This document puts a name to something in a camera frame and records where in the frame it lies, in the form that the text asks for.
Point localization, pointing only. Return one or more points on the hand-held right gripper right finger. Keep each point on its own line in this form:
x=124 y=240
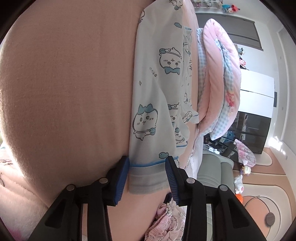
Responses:
x=172 y=183

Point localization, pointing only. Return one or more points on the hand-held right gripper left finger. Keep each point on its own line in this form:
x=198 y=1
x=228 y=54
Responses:
x=120 y=178

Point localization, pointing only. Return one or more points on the light blue cartoon pajama pants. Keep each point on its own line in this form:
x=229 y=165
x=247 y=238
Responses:
x=150 y=92

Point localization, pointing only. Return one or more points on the pink ruffled pajama pants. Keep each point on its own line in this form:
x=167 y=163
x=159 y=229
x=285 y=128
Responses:
x=164 y=220

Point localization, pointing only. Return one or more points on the pale pink pillow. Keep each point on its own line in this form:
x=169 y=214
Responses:
x=194 y=150

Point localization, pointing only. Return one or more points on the grey-green padded headboard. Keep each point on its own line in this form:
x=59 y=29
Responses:
x=210 y=166

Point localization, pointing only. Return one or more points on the white plush toy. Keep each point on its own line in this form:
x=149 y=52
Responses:
x=238 y=184

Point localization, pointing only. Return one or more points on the orange round plush toy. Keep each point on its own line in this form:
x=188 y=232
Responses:
x=239 y=197

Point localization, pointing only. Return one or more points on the pink hanging dress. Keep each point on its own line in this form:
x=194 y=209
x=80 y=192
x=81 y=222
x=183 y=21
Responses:
x=246 y=151

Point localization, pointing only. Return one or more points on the dark glass wardrobe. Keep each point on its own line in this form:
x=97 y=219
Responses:
x=254 y=129

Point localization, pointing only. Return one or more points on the pink bed sheet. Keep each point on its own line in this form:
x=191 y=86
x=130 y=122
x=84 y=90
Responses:
x=69 y=92

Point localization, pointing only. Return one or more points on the person's fleece pajama leg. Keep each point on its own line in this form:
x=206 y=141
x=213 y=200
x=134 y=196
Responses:
x=18 y=197

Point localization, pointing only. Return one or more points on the round brown ceiling fixture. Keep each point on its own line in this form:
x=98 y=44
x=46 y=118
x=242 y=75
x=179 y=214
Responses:
x=270 y=217

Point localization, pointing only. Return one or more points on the folded pink checked quilt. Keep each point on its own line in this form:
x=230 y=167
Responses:
x=212 y=69

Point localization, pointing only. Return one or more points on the white wardrobe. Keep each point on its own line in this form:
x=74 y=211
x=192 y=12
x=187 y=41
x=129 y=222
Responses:
x=256 y=85

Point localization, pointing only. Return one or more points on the pink haired doll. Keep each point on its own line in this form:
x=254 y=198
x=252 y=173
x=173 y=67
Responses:
x=242 y=60

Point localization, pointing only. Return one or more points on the grey door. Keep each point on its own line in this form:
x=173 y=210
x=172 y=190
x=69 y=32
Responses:
x=231 y=30

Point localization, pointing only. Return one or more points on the white storage shelf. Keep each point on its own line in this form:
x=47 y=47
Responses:
x=207 y=3

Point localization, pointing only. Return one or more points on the red blue plush toy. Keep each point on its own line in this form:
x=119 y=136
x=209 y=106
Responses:
x=229 y=8

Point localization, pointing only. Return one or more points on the white wall charger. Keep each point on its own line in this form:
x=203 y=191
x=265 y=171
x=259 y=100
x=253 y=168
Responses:
x=214 y=150

